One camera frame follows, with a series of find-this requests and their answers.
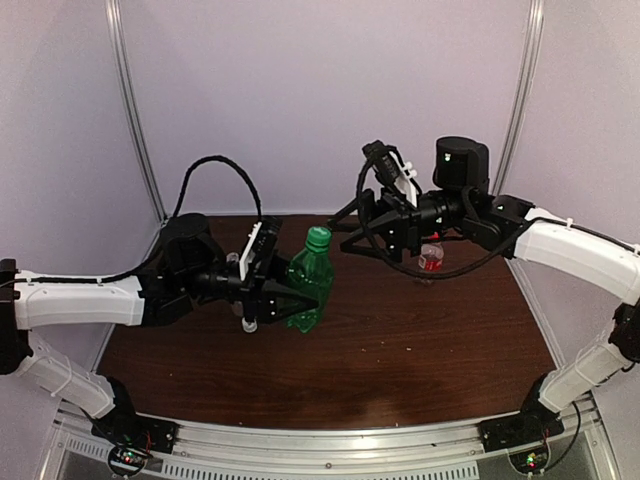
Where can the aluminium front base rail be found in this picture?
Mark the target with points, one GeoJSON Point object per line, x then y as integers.
{"type": "Point", "coordinates": [451, 450]}

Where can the aluminium corner post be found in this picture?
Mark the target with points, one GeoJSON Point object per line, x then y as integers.
{"type": "Point", "coordinates": [529, 59]}

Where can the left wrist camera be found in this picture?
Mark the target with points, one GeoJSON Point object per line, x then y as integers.
{"type": "Point", "coordinates": [260, 243]}

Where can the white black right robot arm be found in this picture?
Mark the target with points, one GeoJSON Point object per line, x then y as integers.
{"type": "Point", "coordinates": [514, 228]}

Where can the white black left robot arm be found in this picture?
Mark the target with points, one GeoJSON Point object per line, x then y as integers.
{"type": "Point", "coordinates": [187, 268]}

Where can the clear plastic bottle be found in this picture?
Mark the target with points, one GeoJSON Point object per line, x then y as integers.
{"type": "Point", "coordinates": [233, 262]}

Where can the green plastic bottle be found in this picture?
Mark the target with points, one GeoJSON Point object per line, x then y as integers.
{"type": "Point", "coordinates": [311, 272]}

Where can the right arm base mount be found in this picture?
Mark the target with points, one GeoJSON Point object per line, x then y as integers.
{"type": "Point", "coordinates": [524, 434]}

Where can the left aluminium frame post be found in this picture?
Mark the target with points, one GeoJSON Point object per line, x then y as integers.
{"type": "Point", "coordinates": [132, 114]}

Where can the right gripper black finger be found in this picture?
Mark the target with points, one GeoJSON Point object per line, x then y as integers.
{"type": "Point", "coordinates": [346, 219]}
{"type": "Point", "coordinates": [357, 243]}

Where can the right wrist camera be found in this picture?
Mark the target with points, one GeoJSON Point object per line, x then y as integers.
{"type": "Point", "coordinates": [393, 173]}

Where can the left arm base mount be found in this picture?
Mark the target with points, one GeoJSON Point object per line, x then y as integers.
{"type": "Point", "coordinates": [134, 437]}

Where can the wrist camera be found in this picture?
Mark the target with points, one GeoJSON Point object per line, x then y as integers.
{"type": "Point", "coordinates": [260, 243]}
{"type": "Point", "coordinates": [393, 173]}

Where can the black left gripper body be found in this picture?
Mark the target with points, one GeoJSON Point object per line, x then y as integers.
{"type": "Point", "coordinates": [250, 292]}

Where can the white flip bottle cap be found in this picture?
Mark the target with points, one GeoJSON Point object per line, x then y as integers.
{"type": "Point", "coordinates": [249, 326]}

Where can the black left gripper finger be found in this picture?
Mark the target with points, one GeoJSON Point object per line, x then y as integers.
{"type": "Point", "coordinates": [279, 267]}
{"type": "Point", "coordinates": [280, 302]}

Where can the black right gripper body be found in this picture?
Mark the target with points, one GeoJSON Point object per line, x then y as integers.
{"type": "Point", "coordinates": [412, 220]}

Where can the clear bottle red cap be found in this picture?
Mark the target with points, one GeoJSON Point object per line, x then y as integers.
{"type": "Point", "coordinates": [431, 255]}

